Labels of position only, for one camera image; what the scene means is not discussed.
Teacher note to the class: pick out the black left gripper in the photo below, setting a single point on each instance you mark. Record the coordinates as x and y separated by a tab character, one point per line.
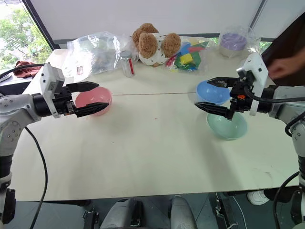
63	101

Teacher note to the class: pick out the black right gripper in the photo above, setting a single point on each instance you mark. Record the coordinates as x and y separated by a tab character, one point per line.
241	100

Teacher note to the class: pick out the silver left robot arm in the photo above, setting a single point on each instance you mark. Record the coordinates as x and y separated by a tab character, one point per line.
14	107

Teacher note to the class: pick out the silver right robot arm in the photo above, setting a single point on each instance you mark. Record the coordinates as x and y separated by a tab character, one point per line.
286	95

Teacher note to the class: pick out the person's bare hand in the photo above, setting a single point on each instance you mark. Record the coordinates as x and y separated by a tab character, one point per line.
283	66

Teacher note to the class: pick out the blue plastic bowl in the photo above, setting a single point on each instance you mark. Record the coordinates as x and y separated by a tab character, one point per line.
212	94

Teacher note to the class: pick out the red plastic bowl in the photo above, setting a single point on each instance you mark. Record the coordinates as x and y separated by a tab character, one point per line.
95	96

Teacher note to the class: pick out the green plastic bowl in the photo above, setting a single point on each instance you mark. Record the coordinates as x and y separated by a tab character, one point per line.
228	128

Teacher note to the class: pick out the clear empty plastic bag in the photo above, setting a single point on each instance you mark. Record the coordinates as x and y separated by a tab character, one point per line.
95	55

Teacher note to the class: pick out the bag of coloured blocks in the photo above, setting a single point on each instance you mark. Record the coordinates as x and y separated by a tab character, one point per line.
188	57

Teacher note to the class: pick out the clear jar with red label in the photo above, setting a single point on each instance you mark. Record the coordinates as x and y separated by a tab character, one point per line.
126	64

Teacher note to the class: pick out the purple tub in plastic bag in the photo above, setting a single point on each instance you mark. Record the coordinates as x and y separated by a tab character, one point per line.
233	41

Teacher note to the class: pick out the reddish brown cloth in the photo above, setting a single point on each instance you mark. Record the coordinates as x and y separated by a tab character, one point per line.
25	70

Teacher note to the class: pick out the brown white plush dog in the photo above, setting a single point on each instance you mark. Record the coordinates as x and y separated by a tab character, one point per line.
150	47

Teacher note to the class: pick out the white sneaker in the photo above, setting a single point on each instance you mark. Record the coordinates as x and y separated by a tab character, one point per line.
256	198

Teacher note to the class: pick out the grey rounded robot leg shape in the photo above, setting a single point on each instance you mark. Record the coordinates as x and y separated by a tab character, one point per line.
182	212
119	214

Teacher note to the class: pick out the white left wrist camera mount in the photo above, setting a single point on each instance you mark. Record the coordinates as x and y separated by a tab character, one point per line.
48	81

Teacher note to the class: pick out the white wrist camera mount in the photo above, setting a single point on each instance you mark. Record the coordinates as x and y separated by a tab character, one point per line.
48	81
258	69

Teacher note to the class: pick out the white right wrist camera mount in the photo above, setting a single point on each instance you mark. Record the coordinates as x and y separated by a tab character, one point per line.
258	69

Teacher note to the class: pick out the black window frame beam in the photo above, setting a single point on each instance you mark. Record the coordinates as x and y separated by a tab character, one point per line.
39	23

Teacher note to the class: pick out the black metal bracket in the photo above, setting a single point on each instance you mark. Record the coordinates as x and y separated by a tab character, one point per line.
224	210
90	218

